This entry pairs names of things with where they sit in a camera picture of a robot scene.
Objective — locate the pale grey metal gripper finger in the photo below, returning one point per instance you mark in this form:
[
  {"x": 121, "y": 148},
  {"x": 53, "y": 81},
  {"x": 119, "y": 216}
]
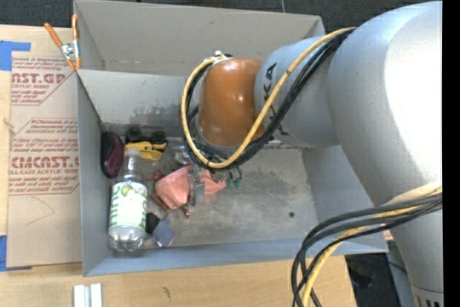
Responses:
[{"x": 197, "y": 193}]

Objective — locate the pink cloth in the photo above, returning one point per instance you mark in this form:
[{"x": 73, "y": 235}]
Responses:
[{"x": 173, "y": 188}]

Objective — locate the grey metal bin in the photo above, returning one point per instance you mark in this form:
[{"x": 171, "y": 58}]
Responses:
[{"x": 251, "y": 197}]

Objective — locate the red-brown rubber toy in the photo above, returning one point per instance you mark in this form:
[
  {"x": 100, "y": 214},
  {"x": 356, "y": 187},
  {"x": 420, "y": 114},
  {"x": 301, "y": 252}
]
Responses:
[{"x": 158, "y": 201}]

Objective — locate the blue-grey block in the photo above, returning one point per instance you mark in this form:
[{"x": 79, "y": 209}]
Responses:
[{"x": 164, "y": 233}]

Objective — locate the small black block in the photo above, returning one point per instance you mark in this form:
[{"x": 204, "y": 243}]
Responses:
[{"x": 151, "y": 223}]

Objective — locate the yellow and black toy car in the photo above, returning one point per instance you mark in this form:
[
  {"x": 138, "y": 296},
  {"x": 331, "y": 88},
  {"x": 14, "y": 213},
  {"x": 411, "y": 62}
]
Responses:
[{"x": 145, "y": 148}]

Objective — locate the clear plastic bottle green label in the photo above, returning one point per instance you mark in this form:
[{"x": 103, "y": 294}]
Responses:
[{"x": 128, "y": 205}]

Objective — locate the dark purple computer mouse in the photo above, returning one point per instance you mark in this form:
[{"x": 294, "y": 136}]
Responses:
[{"x": 111, "y": 154}]

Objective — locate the brown cardboard board red print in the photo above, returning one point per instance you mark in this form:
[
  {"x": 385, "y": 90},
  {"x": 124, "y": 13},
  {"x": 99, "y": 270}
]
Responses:
[{"x": 43, "y": 212}]

